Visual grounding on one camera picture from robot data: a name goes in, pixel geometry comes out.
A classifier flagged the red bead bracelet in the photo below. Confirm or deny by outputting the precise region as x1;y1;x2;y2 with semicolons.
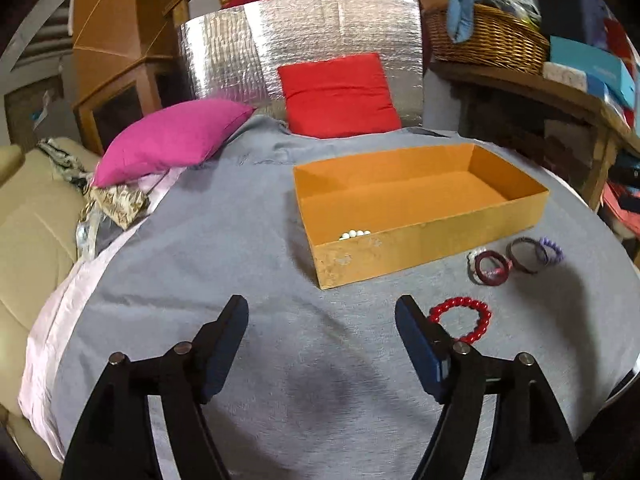
427;294;494;346

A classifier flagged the dark red bangle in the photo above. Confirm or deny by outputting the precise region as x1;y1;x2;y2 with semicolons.
473;249;511;286

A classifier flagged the pink clear bead bracelet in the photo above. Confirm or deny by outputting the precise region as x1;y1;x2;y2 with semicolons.
465;247;514;286

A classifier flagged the purple bead bracelet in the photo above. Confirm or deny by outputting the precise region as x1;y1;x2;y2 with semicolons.
538;236;566;267

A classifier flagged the metal cuff bangle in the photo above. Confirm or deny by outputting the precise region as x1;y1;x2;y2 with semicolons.
506;236;550;275

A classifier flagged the pink bed sheet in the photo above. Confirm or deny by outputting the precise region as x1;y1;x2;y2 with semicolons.
17;168;198;460

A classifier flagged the grey blanket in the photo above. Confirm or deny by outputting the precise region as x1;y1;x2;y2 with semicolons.
49;114;640;480

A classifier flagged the patterned fabric bag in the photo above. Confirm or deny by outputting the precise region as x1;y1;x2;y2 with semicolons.
36;138;150;260

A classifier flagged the beige leather sofa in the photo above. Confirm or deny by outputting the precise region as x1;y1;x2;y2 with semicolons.
0;144;85;479

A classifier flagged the orange cardboard box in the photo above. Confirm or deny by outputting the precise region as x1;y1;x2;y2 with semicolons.
293;143;549;289

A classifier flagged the magenta pillow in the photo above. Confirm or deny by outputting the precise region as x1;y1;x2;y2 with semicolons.
93;99;254;188

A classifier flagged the wooden table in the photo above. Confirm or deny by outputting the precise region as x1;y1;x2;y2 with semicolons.
429;58;640;212

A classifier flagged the wooden cabinet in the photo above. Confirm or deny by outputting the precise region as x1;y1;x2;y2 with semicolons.
73;0;186;154

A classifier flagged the teal cardboard box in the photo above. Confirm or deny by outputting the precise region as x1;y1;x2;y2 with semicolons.
550;36;636;108

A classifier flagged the red cushion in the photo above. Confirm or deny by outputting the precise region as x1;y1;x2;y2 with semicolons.
278;53;401;139

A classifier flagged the wicker basket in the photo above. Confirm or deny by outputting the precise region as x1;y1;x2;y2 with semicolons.
423;4;550;75

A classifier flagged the silver foil panel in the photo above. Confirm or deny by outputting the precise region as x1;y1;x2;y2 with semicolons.
178;0;423;126

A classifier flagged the blue cloth in basket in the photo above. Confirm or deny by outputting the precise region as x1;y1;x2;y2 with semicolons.
446;0;480;44

